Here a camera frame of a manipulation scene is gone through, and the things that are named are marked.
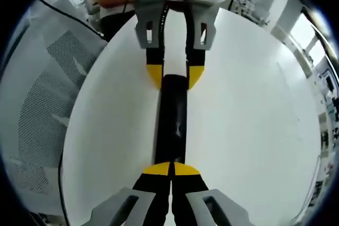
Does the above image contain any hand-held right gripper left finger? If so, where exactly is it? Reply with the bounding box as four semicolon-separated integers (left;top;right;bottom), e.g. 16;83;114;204
90;161;172;226

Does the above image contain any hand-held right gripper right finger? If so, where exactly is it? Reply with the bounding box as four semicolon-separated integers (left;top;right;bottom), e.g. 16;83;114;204
172;161;251;226

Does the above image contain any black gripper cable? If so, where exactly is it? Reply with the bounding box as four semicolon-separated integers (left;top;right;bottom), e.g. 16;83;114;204
58;151;71;226
39;0;108;39

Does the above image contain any grey mesh office chair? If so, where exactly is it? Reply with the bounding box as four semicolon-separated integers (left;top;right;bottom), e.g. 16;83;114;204
0;0;109;211

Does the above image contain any black remote control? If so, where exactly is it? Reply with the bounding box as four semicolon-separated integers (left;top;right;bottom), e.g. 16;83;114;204
153;74;190;164

